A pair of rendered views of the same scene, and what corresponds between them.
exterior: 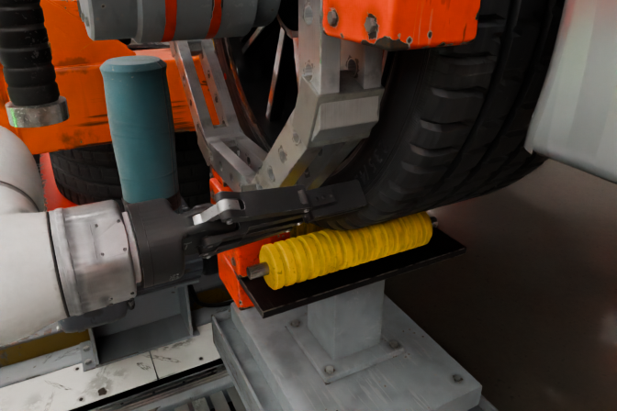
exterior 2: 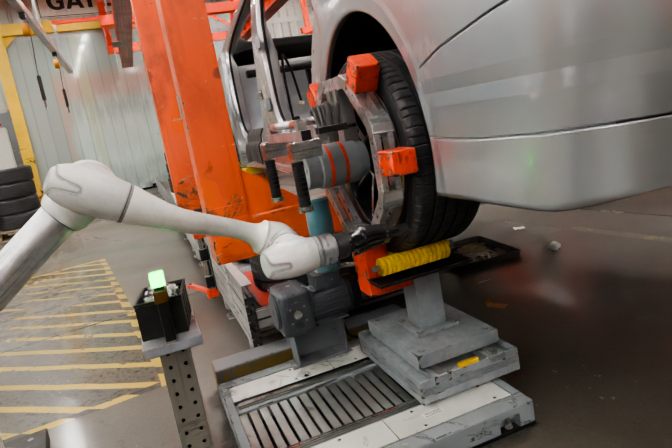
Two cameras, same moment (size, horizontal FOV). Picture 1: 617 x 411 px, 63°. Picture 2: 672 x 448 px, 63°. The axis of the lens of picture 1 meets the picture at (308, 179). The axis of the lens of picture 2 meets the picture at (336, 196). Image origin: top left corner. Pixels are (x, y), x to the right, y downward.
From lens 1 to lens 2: 1.16 m
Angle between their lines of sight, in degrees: 17
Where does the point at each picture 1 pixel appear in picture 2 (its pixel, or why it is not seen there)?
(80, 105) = not seen: hidden behind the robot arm
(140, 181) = not seen: hidden behind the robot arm
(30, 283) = (313, 251)
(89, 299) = (326, 258)
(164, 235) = (344, 239)
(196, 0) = (341, 171)
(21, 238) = (308, 241)
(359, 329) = (432, 311)
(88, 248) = (325, 242)
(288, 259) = (387, 261)
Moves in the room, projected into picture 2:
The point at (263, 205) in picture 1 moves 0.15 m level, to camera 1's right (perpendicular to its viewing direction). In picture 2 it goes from (372, 229) to (425, 221)
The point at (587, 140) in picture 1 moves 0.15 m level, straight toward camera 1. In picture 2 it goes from (444, 189) to (416, 203)
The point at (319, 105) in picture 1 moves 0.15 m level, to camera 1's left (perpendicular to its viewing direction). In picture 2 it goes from (384, 195) to (332, 203)
